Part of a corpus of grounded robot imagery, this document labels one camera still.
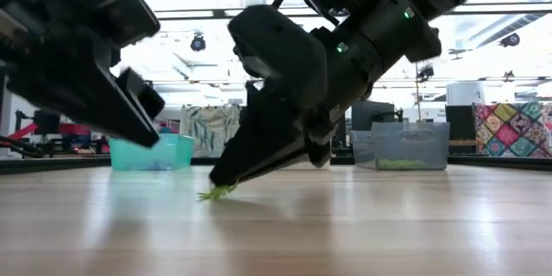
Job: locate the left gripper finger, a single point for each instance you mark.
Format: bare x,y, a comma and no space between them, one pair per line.
95,108
144,95

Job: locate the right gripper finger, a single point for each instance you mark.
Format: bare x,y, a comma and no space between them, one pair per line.
263,138
321,155

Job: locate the red and blue bag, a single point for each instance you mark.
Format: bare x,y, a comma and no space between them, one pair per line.
74,129

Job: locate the black computer monitor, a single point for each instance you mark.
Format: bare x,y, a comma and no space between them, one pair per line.
47,121
377,114

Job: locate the leaf print cloth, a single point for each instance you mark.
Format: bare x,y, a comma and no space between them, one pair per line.
210,131

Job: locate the black hanging spotlight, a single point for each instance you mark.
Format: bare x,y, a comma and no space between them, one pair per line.
511,40
198,43
425,72

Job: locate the green translucent plastic bin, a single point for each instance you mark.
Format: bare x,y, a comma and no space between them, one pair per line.
168,153

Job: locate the thin vertical pole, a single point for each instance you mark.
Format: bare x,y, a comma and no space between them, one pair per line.
416,95

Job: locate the red machine part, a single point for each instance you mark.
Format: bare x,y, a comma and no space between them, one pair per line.
23,131

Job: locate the grey translucent plastic bin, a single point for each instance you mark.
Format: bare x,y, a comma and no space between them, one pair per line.
409,146

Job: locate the black beam with light strips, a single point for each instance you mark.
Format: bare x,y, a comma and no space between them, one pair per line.
194,14

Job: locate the white column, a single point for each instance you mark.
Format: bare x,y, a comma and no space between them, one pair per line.
466,92

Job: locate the black partition panel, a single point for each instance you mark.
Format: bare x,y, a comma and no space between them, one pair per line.
459,123

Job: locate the colourful patchwork quilt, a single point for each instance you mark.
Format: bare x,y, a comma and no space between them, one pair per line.
513,129

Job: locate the black aluminium table frame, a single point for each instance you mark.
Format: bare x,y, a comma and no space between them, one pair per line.
52,164

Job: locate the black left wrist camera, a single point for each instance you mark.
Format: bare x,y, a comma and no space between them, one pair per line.
116,8

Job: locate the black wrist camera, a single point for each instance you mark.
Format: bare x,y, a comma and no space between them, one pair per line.
276,52
116,8

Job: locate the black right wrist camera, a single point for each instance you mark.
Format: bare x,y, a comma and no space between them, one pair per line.
276,52

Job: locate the black metal rack frame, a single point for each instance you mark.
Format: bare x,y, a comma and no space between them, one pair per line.
474,80

